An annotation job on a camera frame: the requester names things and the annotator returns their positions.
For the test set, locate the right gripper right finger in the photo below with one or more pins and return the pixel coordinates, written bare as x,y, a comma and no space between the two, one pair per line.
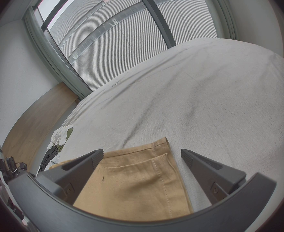
212,177

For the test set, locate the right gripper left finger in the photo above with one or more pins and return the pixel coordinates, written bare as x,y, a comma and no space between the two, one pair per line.
71,175

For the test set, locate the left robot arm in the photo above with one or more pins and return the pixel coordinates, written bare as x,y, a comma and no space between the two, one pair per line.
13,165

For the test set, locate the bed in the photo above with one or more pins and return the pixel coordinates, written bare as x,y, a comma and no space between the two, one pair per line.
205,100

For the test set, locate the pale grey garment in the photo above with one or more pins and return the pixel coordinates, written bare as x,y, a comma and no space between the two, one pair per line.
56,159

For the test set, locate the black garment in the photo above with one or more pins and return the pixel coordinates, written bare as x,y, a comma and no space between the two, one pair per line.
48,157

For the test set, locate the white garment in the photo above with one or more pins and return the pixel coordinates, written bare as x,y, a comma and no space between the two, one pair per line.
59,135

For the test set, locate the green garment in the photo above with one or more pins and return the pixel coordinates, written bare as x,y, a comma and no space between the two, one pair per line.
69,132

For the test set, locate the tan shorts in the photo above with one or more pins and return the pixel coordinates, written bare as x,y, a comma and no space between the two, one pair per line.
137,185

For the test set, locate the grey-green curtain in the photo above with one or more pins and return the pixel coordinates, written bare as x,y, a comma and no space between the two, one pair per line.
57,57
225,11

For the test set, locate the window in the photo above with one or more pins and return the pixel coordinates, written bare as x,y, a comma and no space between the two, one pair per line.
132,32

